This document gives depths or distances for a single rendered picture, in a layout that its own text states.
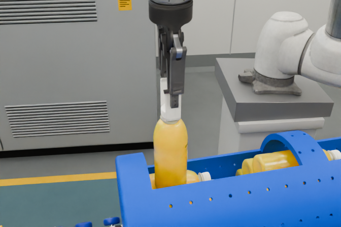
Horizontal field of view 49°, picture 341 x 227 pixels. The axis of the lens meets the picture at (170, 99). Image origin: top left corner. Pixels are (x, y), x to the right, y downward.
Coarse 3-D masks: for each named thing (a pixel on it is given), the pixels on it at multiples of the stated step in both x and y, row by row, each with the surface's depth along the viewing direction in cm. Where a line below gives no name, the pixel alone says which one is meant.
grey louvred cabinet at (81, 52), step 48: (0, 0) 202; (48, 0) 205; (96, 0) 208; (144, 0) 210; (0, 48) 218; (48, 48) 220; (96, 48) 223; (144, 48) 226; (0, 96) 235; (48, 96) 238; (96, 96) 242; (144, 96) 245; (0, 144) 255; (48, 144) 259; (96, 144) 263; (144, 144) 272
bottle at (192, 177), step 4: (188, 172) 92; (192, 172) 92; (152, 176) 90; (188, 176) 91; (192, 176) 91; (196, 176) 92; (200, 176) 93; (152, 180) 89; (188, 180) 90; (192, 180) 91; (196, 180) 91; (200, 180) 92; (152, 184) 88; (152, 188) 88; (156, 188) 88
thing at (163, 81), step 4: (160, 80) 73; (164, 80) 73; (160, 84) 74; (164, 84) 73; (160, 88) 74; (164, 88) 74; (160, 92) 75; (160, 96) 75; (164, 96) 75; (160, 100) 76; (164, 100) 75
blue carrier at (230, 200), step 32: (128, 160) 83; (192, 160) 101; (224, 160) 103; (320, 160) 84; (128, 192) 76; (160, 192) 76; (192, 192) 77; (224, 192) 78; (256, 192) 79; (288, 192) 80; (320, 192) 81; (128, 224) 73; (160, 224) 74; (192, 224) 75; (224, 224) 76; (256, 224) 78; (288, 224) 79; (320, 224) 81
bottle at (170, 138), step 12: (180, 120) 76; (156, 132) 76; (168, 132) 74; (180, 132) 75; (156, 144) 77; (168, 144) 75; (180, 144) 76; (156, 156) 78; (168, 156) 76; (180, 156) 77; (156, 168) 81; (168, 168) 78; (180, 168) 79; (156, 180) 83; (168, 180) 80; (180, 180) 81
